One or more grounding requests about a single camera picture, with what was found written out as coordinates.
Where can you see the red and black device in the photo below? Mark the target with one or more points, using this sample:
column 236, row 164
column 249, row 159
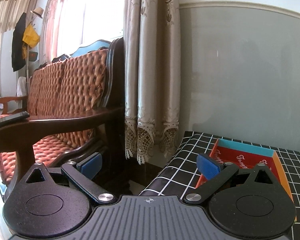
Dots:
column 33, row 56

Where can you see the white cabinet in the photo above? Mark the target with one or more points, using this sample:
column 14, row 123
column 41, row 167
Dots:
column 6, row 80

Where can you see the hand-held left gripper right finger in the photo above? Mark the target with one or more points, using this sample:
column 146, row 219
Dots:
column 207, row 167

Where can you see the red cardboard box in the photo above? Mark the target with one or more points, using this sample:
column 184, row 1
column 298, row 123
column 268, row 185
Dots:
column 242, row 157

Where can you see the coat rack with clothes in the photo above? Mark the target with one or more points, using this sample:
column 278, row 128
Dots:
column 5, row 10

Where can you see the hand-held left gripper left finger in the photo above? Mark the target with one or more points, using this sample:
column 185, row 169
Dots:
column 92, row 166

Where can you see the wooden sofa with woven cushions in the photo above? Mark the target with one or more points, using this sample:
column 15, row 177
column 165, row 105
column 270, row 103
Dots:
column 65, row 85

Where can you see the black coat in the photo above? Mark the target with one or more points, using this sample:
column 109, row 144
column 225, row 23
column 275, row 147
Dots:
column 18, row 42

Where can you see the wooden armchair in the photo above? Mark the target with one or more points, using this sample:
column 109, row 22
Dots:
column 10, row 99

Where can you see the black smartphone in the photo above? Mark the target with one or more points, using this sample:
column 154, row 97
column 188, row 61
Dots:
column 7, row 120

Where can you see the beige lace-trimmed curtain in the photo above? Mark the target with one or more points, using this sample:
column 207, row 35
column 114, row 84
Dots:
column 152, row 67

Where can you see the black checkered tablecloth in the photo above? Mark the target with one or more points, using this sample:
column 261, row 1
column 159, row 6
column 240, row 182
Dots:
column 175, row 165

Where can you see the straw hat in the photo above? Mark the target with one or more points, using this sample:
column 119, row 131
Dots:
column 37, row 11

